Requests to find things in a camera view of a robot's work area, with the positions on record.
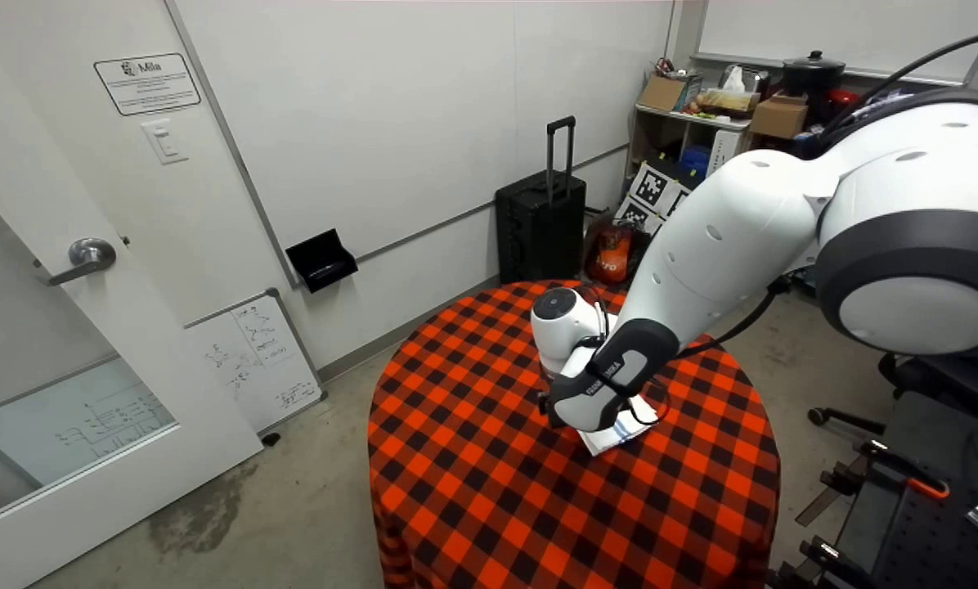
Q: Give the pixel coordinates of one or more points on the white towel with blue stripes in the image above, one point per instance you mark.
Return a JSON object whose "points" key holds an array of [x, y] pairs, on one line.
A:
{"points": [[624, 433]]}

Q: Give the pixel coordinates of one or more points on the red black checked tablecloth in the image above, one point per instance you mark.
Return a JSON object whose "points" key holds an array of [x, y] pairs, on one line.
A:
{"points": [[477, 478]]}

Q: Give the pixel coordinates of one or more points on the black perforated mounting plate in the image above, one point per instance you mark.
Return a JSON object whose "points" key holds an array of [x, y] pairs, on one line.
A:
{"points": [[924, 544]]}

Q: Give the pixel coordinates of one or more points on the small white dry-erase board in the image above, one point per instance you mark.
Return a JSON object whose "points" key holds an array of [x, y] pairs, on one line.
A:
{"points": [[258, 360]]}

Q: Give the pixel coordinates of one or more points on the small cardboard box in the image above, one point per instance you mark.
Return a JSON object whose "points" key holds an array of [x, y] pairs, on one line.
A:
{"points": [[663, 91]]}

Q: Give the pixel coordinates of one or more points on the black cooking pot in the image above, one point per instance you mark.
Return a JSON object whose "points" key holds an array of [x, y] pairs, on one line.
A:
{"points": [[812, 73]]}

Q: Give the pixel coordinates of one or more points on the black orange spring clamp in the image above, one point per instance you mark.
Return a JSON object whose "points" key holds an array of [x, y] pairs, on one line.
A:
{"points": [[834, 562], [881, 461]]}

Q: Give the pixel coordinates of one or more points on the black wall-mounted holder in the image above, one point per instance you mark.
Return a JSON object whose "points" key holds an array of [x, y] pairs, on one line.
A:
{"points": [[321, 264]]}

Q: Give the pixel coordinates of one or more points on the white printed wall sign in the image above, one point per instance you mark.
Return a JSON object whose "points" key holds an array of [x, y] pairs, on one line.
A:
{"points": [[150, 84]]}

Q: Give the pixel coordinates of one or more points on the storage shelf unit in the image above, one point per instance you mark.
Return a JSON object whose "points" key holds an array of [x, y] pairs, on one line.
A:
{"points": [[686, 134]]}

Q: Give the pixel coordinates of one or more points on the black white tag board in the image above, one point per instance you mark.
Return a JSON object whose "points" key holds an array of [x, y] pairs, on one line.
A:
{"points": [[654, 196]]}

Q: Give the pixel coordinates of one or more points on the white light switch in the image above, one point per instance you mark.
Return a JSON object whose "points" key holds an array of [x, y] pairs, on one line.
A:
{"points": [[165, 140]]}

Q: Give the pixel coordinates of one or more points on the large cardboard box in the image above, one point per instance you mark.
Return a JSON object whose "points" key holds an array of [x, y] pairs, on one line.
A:
{"points": [[780, 114]]}

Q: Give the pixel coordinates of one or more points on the white door with glass panel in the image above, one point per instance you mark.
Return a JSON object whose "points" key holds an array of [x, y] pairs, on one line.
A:
{"points": [[75, 360]]}

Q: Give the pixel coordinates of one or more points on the orange bag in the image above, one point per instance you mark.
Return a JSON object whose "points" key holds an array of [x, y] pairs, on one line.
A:
{"points": [[612, 257]]}

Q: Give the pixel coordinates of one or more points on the black rolling suitcase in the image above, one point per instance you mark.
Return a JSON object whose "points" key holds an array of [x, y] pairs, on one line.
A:
{"points": [[540, 229]]}

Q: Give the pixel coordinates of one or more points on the white plastic bottle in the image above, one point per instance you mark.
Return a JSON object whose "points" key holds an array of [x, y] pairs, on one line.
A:
{"points": [[734, 84]]}

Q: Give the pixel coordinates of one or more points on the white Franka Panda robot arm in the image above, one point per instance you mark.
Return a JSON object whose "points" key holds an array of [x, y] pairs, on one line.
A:
{"points": [[727, 241]]}

